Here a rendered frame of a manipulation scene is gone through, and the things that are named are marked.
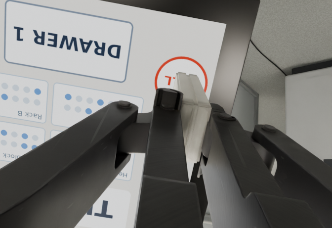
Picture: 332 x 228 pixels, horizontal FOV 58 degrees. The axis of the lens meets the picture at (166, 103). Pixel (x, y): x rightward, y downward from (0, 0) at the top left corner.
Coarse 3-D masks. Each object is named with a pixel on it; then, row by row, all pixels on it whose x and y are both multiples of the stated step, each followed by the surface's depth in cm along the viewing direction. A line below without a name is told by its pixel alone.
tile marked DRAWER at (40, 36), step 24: (24, 24) 22; (48, 24) 22; (72, 24) 22; (96, 24) 22; (120, 24) 22; (24, 48) 22; (48, 48) 22; (72, 48) 22; (96, 48) 22; (120, 48) 22; (72, 72) 23; (96, 72) 23; (120, 72) 23
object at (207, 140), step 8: (216, 104) 17; (216, 112) 16; (224, 112) 16; (208, 128) 13; (208, 136) 13; (248, 136) 13; (208, 144) 13; (256, 144) 12; (208, 152) 13; (264, 152) 12; (264, 160) 12; (272, 160) 13
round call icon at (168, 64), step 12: (156, 60) 23; (168, 60) 23; (180, 60) 23; (192, 60) 23; (204, 60) 23; (156, 72) 23; (168, 72) 23; (192, 72) 23; (204, 72) 23; (156, 84) 23; (168, 84) 23; (204, 84) 23
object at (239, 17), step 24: (120, 0) 21; (144, 0) 21; (168, 0) 21; (192, 0) 21; (216, 0) 21; (240, 0) 21; (240, 24) 22; (240, 48) 22; (216, 72) 23; (240, 72) 23; (216, 96) 23
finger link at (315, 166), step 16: (256, 128) 13; (272, 128) 13; (272, 144) 11; (288, 144) 11; (288, 160) 10; (304, 160) 10; (320, 160) 11; (288, 176) 10; (304, 176) 10; (320, 176) 9; (288, 192) 10; (304, 192) 10; (320, 192) 9; (320, 208) 9
